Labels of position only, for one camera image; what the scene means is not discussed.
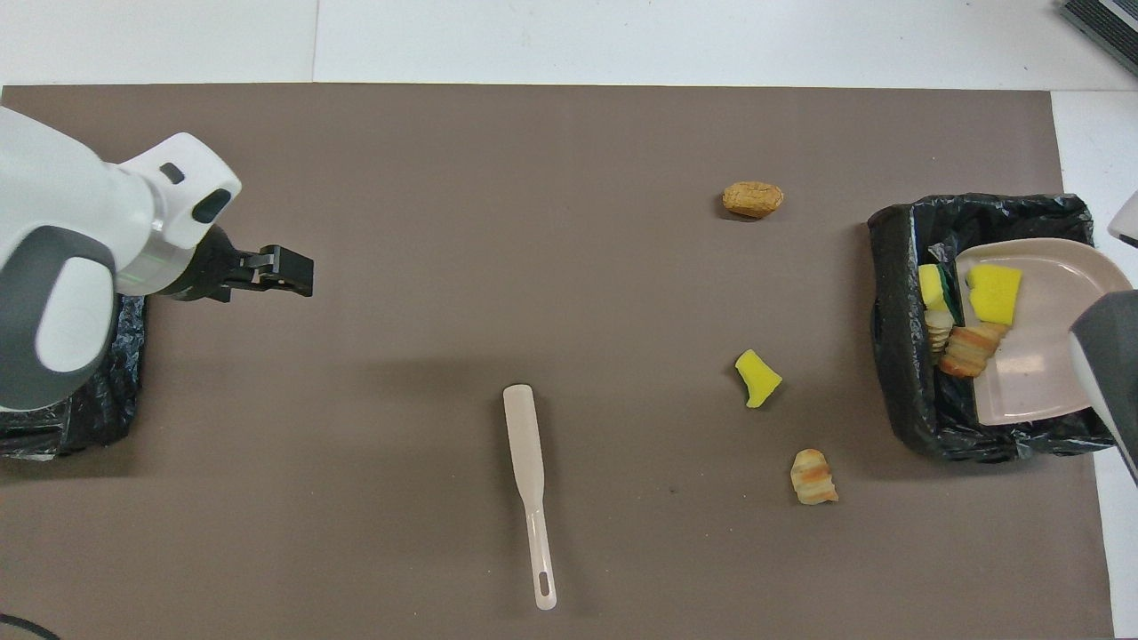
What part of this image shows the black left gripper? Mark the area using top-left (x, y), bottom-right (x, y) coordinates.
top-left (163, 225), bottom-right (315, 301)

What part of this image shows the beige hand brush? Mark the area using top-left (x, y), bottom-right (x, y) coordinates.
top-left (502, 384), bottom-right (558, 612)

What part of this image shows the small yellow sponge piece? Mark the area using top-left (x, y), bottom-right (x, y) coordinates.
top-left (734, 348), bottom-right (783, 409)

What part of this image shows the striped croissant piece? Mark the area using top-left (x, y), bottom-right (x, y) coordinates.
top-left (790, 449), bottom-right (838, 506)

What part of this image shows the yellow sponge with green pad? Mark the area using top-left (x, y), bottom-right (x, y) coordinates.
top-left (918, 263), bottom-right (966, 325)

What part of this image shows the beige plastic dustpan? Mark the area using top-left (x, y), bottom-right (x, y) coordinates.
top-left (953, 237), bottom-right (1134, 427)

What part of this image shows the bin with black bag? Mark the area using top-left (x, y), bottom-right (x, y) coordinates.
top-left (0, 293), bottom-right (148, 461)
top-left (868, 193), bottom-right (1123, 463)

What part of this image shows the brown table mat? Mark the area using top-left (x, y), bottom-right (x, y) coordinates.
top-left (0, 84), bottom-right (1114, 640)

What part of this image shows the brown bread roll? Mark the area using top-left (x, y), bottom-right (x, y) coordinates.
top-left (722, 181), bottom-right (785, 220)

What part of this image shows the dark grey ribbed device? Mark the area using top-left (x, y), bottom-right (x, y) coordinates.
top-left (1058, 0), bottom-right (1138, 76)

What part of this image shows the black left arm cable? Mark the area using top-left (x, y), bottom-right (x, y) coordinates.
top-left (0, 613), bottom-right (59, 640)

